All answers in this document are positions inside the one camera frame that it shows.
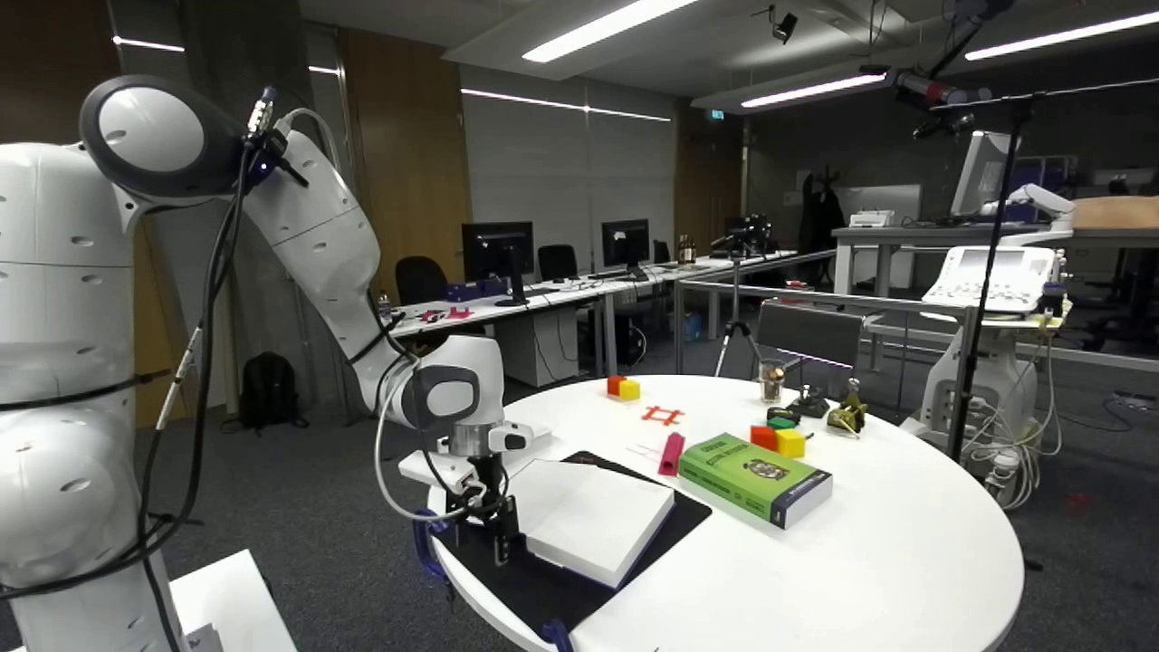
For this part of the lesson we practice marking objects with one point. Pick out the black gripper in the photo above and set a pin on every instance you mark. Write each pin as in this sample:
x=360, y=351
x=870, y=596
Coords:
x=494, y=478

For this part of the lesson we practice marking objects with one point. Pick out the blue cover book white pages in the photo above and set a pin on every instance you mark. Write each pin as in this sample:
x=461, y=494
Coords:
x=598, y=518

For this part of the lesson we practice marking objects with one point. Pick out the white robot base platform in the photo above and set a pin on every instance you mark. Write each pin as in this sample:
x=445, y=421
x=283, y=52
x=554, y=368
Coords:
x=236, y=604

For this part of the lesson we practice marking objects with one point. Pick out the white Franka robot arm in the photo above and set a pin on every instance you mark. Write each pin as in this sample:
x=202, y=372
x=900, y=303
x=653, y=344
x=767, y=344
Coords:
x=59, y=303

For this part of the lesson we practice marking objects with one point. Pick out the green book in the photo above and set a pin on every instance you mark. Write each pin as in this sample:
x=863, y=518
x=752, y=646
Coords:
x=747, y=472

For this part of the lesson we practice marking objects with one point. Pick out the orange and yellow block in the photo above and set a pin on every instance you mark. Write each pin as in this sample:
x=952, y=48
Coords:
x=626, y=387

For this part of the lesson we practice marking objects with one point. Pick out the long white desk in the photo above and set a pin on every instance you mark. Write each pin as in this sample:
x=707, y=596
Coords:
x=567, y=291

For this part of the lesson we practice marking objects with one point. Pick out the black backpack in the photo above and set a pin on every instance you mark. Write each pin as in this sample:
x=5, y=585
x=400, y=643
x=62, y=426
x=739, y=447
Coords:
x=271, y=387

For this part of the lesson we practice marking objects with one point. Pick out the black computer monitor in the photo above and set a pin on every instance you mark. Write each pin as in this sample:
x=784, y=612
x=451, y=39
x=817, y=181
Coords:
x=499, y=252
x=626, y=241

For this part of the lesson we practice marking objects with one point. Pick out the red and yellow block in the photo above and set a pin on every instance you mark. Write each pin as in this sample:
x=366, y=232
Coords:
x=781, y=439

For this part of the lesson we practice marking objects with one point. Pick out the green round block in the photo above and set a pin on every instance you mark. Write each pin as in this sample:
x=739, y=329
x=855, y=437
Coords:
x=784, y=416

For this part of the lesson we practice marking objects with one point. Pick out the small jar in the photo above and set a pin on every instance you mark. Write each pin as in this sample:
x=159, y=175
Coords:
x=773, y=384

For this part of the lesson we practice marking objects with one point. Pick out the small black object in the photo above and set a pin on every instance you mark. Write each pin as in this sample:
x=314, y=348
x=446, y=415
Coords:
x=809, y=404

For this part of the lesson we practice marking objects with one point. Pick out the dark toy figure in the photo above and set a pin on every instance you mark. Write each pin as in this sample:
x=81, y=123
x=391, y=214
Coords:
x=846, y=416

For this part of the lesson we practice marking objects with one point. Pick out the grey panel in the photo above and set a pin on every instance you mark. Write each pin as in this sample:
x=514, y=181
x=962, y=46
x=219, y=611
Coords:
x=809, y=329

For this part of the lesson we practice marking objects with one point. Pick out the long ceiling light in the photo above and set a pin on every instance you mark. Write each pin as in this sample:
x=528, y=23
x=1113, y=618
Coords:
x=604, y=25
x=562, y=106
x=1063, y=39
x=817, y=90
x=148, y=46

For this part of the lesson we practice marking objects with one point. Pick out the person in black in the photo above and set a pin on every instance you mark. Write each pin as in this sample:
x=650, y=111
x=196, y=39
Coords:
x=822, y=217

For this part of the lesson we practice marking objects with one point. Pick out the green exit sign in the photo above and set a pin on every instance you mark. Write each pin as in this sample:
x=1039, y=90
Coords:
x=717, y=115

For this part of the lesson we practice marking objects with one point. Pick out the black pole stand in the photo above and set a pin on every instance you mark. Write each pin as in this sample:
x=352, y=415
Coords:
x=983, y=320

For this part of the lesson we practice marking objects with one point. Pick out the white ultrasound machine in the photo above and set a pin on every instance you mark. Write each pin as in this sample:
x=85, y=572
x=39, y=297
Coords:
x=1028, y=285

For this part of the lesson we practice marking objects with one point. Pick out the red flat cross frame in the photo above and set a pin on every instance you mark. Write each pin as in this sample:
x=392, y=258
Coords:
x=653, y=410

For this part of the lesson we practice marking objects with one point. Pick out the black camera tripod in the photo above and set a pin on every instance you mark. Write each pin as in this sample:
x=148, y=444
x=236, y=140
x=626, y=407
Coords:
x=736, y=327

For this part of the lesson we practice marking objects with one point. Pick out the ceiling camera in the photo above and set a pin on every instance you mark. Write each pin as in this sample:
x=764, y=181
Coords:
x=784, y=23

